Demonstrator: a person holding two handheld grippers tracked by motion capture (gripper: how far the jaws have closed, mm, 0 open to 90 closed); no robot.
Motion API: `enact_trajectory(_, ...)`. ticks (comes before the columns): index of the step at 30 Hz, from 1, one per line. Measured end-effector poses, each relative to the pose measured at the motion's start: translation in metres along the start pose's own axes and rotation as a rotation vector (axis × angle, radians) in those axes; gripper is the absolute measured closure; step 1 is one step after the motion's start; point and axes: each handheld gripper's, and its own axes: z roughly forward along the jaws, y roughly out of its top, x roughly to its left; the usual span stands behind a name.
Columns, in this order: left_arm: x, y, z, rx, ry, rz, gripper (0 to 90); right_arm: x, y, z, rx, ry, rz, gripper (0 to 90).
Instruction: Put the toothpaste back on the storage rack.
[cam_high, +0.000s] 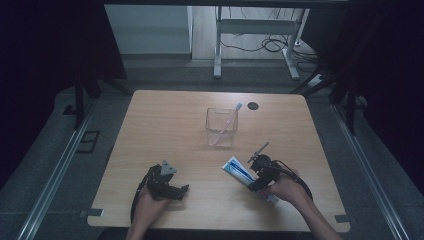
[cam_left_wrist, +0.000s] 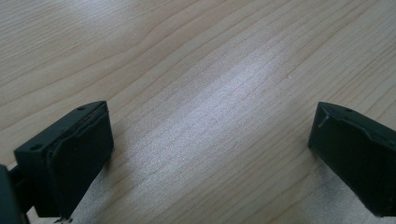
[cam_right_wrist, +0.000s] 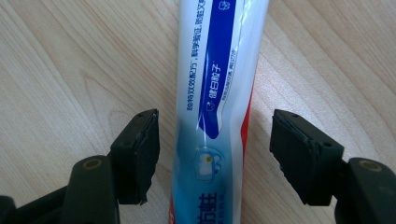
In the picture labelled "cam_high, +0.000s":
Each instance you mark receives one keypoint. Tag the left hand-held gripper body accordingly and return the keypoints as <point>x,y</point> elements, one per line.
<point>160,181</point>

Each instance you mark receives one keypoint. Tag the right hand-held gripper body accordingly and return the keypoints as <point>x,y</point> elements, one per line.
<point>266,168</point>

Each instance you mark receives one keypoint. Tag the white and blue toothpaste tube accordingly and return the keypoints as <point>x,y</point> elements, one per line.
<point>238,171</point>

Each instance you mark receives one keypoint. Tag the pink toothbrush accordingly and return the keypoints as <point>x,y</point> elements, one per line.
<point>227,125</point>

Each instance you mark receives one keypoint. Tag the clear plastic cup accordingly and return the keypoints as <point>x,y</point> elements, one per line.
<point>221,128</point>

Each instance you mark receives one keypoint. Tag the person's left hand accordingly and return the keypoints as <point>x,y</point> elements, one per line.
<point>150,206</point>

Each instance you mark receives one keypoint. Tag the person's right hand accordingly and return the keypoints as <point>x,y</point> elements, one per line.
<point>286,188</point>

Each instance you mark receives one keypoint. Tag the black round table grommet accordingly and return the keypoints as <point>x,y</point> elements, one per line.
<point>253,106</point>

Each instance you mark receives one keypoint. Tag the black metal stand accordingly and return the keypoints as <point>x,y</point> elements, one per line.
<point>80,100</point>
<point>348,103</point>

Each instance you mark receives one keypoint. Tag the black curtain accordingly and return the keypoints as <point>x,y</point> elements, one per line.
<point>386,66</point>
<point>43,66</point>

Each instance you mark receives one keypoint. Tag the metal floor rail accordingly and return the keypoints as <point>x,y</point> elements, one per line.
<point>366,173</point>
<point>56,173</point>

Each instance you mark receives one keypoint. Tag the white metal desk frame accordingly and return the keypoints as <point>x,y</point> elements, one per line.
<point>218,43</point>

